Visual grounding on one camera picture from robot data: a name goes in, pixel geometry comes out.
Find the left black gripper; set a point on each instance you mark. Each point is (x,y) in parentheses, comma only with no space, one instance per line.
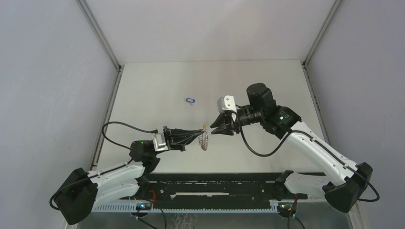
(179,145)

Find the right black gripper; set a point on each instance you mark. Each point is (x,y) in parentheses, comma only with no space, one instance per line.
(230,122)

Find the metal keyring with yellow tip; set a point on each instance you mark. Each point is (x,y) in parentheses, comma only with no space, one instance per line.
(203,138)

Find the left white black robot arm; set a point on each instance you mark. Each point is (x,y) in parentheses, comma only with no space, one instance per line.
(83,191)

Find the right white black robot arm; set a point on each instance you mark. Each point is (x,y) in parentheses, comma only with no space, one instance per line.
(343,181)

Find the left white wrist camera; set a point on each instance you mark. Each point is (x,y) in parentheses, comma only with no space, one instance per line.
(159,142)

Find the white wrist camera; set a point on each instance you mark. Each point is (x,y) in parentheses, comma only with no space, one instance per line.
(159,142)
(226,103)

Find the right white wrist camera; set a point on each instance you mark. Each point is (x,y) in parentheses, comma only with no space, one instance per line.
(226,103)

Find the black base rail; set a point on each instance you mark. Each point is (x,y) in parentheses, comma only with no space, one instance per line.
(213,190)

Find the white slotted cable duct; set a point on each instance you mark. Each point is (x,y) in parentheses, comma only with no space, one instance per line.
(143,207)

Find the left aluminium frame post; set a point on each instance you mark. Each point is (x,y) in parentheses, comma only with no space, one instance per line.
(93,23)

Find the aluminium frame post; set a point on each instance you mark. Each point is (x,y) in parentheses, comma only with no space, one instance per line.
(326,24)
(93,23)

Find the right aluminium frame post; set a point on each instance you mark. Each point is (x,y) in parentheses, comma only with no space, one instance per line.
(326,24)

